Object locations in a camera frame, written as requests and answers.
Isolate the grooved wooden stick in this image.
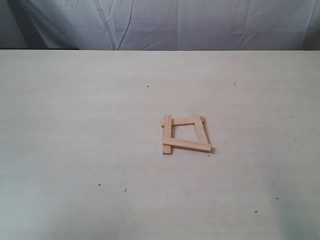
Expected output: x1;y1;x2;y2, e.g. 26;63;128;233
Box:
162;115;172;155

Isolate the white backdrop cloth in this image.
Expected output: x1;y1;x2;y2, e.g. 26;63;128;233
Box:
0;0;320;51

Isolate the plain wooden stick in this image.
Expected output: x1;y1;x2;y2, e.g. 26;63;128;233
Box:
161;116;205;128

